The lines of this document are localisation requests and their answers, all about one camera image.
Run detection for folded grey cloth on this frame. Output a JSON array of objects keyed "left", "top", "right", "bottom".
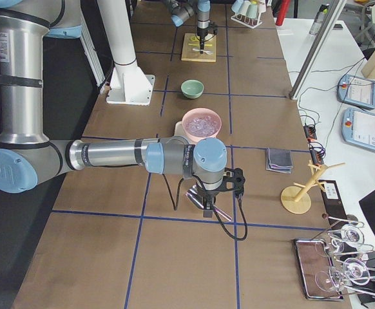
[{"left": 265, "top": 148, "right": 293, "bottom": 174}]

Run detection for aluminium frame post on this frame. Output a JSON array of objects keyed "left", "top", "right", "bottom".
[{"left": 289, "top": 0, "right": 347, "bottom": 100}]

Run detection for wooden mug tree stand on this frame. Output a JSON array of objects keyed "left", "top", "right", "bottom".
[{"left": 280, "top": 160, "right": 345, "bottom": 214}]

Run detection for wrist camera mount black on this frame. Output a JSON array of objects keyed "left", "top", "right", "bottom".
[
  {"left": 221, "top": 167, "right": 245, "bottom": 199},
  {"left": 208, "top": 21, "right": 218, "bottom": 35}
]

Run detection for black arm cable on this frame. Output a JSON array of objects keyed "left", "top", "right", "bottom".
[{"left": 163, "top": 173, "right": 248, "bottom": 241}]

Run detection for clear ice cubes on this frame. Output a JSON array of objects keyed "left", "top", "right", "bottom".
[{"left": 186, "top": 115, "right": 219, "bottom": 137}]

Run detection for teach pendant tablet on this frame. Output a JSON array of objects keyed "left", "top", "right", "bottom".
[
  {"left": 337, "top": 74, "right": 375, "bottom": 110},
  {"left": 341, "top": 108, "right": 375, "bottom": 152}
]

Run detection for beige plastic tray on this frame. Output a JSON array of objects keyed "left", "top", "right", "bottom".
[{"left": 174, "top": 121, "right": 186, "bottom": 138}]

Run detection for wine glass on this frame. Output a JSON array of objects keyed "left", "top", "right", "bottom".
[
  {"left": 327, "top": 222, "right": 374, "bottom": 255},
  {"left": 314, "top": 257, "right": 375, "bottom": 296}
]

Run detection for yellow plastic knife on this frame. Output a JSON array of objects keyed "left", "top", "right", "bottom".
[{"left": 188, "top": 42, "right": 213, "bottom": 47}]

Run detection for white plastic spoon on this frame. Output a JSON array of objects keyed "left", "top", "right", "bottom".
[{"left": 192, "top": 48, "right": 214, "bottom": 55}]

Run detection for red bottle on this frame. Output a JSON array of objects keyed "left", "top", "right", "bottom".
[{"left": 275, "top": 0, "right": 290, "bottom": 26}]

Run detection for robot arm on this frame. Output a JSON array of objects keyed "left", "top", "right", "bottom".
[
  {"left": 0, "top": 1, "right": 227, "bottom": 225},
  {"left": 161, "top": 0, "right": 211, "bottom": 53}
]

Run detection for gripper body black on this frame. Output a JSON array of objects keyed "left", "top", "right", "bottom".
[
  {"left": 197, "top": 28, "right": 207, "bottom": 40},
  {"left": 197, "top": 185, "right": 220, "bottom": 206}
]

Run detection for white wire cup rack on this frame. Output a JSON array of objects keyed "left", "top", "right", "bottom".
[{"left": 231, "top": 0, "right": 271, "bottom": 29}]

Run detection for wooden cutting board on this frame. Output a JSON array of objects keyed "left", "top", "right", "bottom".
[{"left": 181, "top": 33, "right": 216, "bottom": 62}]

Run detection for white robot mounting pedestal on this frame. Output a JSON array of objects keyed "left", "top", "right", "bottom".
[{"left": 97, "top": 0, "right": 155, "bottom": 106}]

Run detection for green ceramic bowl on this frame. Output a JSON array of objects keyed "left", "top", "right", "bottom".
[{"left": 180, "top": 79, "right": 204, "bottom": 99}]

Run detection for pink bowl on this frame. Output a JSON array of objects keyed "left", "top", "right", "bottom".
[{"left": 182, "top": 108, "right": 222, "bottom": 142}]

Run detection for stainless steel ice scoop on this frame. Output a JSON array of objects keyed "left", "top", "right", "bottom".
[{"left": 186, "top": 185, "right": 232, "bottom": 222}]

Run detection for metal tray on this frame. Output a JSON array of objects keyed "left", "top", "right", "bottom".
[{"left": 293, "top": 239, "right": 344, "bottom": 301}]

